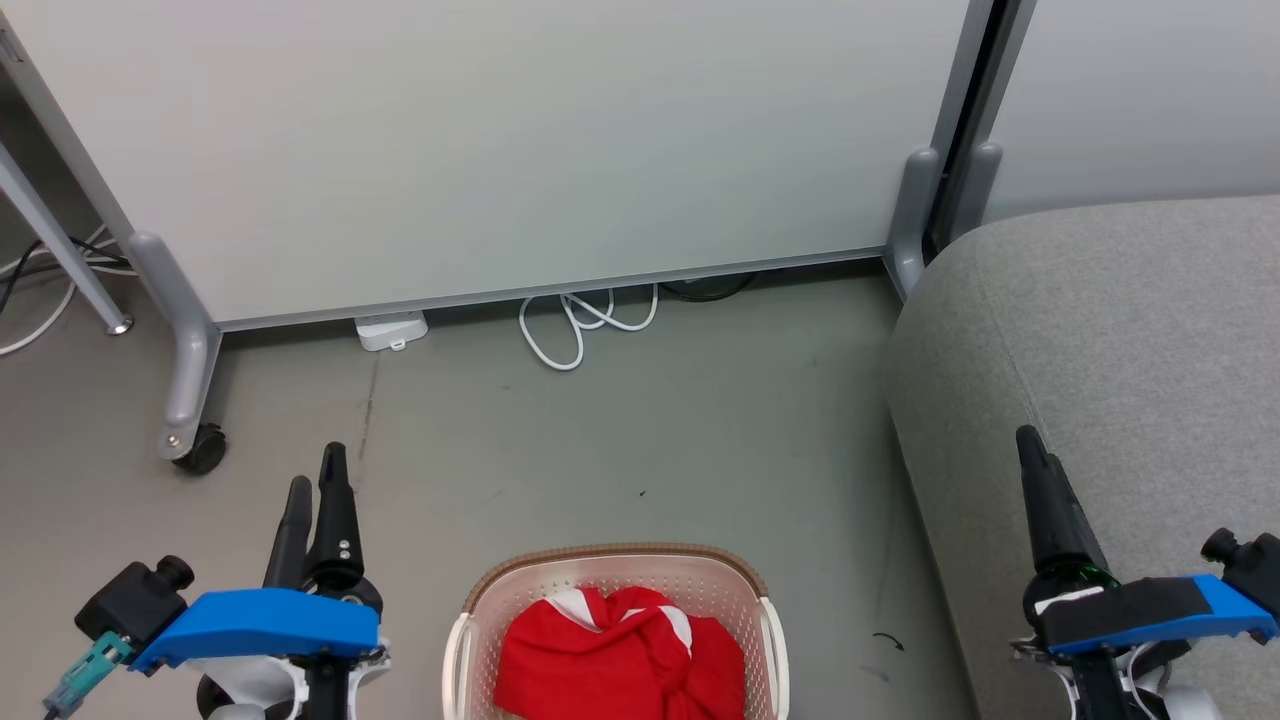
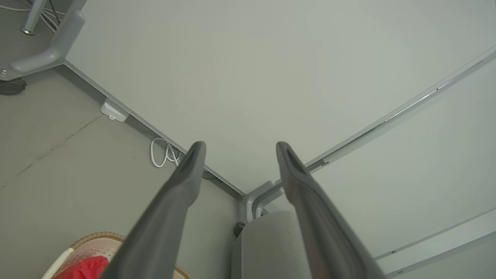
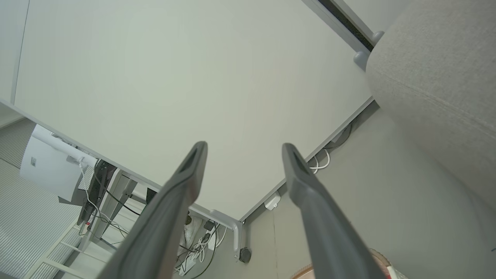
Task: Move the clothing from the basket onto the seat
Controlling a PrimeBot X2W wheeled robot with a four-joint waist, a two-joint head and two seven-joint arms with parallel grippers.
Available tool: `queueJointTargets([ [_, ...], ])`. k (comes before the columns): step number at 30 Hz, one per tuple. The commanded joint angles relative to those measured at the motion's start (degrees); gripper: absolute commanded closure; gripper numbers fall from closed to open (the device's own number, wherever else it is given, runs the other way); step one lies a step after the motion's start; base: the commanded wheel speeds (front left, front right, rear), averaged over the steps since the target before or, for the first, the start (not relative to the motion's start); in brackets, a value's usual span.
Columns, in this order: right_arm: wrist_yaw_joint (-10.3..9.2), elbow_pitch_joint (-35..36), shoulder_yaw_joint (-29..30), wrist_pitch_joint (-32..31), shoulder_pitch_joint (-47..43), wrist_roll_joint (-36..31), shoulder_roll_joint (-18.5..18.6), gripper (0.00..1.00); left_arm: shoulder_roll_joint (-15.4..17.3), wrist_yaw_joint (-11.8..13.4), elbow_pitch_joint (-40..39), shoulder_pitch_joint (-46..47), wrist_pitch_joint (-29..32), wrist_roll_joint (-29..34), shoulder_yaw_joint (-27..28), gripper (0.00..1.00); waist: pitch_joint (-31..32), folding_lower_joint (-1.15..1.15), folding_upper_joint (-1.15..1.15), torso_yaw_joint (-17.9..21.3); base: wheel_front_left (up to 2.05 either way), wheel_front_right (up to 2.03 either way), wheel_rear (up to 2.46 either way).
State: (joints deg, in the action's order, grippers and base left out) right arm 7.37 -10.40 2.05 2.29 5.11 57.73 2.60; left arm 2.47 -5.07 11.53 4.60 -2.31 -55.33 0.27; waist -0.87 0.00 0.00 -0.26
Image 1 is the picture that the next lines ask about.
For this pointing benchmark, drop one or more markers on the long grey partition leg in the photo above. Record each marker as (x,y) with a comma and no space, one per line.
(185,340)

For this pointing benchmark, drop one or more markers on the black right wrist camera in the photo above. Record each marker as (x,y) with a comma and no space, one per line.
(1250,565)

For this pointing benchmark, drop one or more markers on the beige perforated laundry basket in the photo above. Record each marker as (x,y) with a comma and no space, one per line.
(700,585)

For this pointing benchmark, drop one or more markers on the grey fabric sofa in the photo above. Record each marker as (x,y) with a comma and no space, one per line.
(1120,350)

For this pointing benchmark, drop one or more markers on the narrow white partition panel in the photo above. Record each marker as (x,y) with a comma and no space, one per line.
(1140,100)

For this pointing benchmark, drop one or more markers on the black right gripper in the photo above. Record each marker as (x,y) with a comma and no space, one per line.
(1075,582)

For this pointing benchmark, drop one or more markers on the blue left camera mount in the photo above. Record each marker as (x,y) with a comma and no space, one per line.
(260,625)

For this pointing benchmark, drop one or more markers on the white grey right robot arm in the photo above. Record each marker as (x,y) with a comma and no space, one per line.
(1110,685)

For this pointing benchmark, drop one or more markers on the grey metal table leg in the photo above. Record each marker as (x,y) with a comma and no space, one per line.
(60,245)

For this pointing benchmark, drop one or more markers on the white power adapter box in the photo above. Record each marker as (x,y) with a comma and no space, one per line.
(390,329)

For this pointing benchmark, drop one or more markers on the teal left camera connector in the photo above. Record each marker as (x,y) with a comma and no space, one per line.
(85,675)

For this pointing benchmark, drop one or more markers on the wide white partition panel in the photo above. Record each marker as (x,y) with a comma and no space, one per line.
(500,150)

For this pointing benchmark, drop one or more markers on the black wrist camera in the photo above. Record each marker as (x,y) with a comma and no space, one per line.
(1250,565)
(130,605)

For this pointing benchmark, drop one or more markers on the blue right camera mount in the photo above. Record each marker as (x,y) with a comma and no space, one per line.
(1150,610)

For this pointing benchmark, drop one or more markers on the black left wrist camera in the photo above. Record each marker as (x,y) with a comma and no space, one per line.
(130,605)

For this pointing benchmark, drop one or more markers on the red basketball jersey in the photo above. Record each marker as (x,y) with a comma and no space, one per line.
(570,680)

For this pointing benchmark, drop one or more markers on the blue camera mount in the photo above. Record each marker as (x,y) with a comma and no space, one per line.
(1150,610)
(260,625)

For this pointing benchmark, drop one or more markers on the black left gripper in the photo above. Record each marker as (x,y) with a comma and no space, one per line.
(345,590)

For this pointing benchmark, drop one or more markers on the black caster wheel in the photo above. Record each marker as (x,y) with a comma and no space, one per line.
(205,450)

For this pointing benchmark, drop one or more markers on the short grey partition leg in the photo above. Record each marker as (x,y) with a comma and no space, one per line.
(912,220)
(975,190)

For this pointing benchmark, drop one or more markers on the small black floor scrap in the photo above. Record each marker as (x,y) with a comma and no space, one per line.
(890,640)

